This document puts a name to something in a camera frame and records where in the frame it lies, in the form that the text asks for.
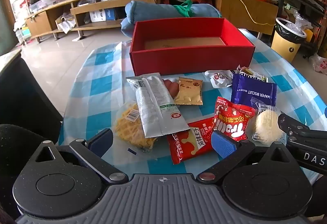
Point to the black furniture piece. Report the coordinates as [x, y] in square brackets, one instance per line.
[25, 96]

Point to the purple wafer biscuit packet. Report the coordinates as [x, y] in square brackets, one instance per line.
[253, 93]

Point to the clear bag of yellow crisps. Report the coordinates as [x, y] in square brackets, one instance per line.
[125, 126]

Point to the red gummy candy packet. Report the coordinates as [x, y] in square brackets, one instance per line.
[232, 121]

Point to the white plastic bag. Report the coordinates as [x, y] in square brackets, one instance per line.
[319, 64]

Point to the red cardboard box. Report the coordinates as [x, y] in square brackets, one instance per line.
[191, 60]

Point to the blue and white box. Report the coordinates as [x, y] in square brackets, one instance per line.
[102, 15]

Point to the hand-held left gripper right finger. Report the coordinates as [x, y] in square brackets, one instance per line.
[224, 143]

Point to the yellow trash bin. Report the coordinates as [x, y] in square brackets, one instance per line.
[284, 47]

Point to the white meat snack packet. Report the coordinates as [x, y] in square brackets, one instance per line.
[219, 78]

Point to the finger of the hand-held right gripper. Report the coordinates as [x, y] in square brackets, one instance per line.
[291, 124]

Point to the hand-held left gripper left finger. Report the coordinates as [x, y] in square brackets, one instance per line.
[102, 141]

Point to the red spicy snack packet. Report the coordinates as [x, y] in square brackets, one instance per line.
[189, 144]

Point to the rolled blue blanket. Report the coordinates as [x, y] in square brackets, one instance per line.
[153, 11]

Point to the vacuum-packed pink sausages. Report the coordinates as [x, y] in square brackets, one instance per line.
[170, 86]

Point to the blue checked tablecloth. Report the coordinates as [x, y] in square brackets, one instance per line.
[84, 86]

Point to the long grey snack packet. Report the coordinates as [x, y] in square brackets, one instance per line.
[153, 101]

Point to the gold snack packet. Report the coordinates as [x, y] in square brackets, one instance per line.
[189, 91]

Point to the clear packet with round cake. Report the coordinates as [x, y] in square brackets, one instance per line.
[267, 124]

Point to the white green wafer packet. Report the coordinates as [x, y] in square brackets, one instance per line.
[251, 74]

